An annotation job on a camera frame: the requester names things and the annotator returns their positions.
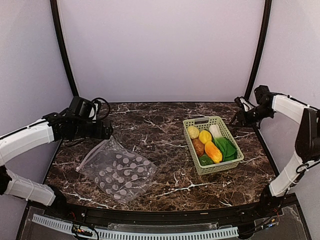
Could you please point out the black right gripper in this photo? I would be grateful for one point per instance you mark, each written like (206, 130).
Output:
(241, 115)

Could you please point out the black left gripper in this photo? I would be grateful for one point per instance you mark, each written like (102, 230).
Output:
(99, 134)

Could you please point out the green white bok choy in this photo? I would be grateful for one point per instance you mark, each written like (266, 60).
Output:
(227, 148)

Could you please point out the orange yellow mango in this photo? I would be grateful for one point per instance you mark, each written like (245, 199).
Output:
(213, 152)

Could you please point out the clear zip top bag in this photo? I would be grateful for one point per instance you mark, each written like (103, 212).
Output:
(122, 174)

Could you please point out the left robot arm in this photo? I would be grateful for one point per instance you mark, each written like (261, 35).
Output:
(23, 142)

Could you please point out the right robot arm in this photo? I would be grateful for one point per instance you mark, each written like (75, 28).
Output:
(306, 142)

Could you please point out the beige walnut-like food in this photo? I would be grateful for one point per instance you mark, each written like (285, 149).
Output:
(193, 132)

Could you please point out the green perforated plastic basket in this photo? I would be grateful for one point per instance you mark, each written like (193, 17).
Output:
(203, 124)

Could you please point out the yellow lemon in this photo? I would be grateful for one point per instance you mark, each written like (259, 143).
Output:
(205, 136)

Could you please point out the brown potato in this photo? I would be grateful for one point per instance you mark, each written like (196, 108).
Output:
(199, 147)

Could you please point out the green pepper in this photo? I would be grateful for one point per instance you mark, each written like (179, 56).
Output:
(205, 160)

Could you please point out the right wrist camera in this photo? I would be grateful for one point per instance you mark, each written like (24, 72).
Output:
(243, 103)

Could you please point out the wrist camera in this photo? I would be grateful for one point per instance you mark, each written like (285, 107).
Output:
(243, 103)
(87, 109)

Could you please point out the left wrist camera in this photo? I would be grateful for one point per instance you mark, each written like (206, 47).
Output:
(87, 109)

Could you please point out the black front rail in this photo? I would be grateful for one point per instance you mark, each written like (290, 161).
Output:
(242, 216)

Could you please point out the white slotted cable duct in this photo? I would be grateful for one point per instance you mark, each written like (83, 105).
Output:
(116, 231)

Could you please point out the black frame post right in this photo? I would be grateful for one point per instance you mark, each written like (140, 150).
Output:
(259, 48)

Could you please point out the black frame post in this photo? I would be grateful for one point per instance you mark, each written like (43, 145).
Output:
(62, 47)
(259, 48)

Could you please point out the black frame post left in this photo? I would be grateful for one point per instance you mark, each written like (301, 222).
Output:
(62, 47)

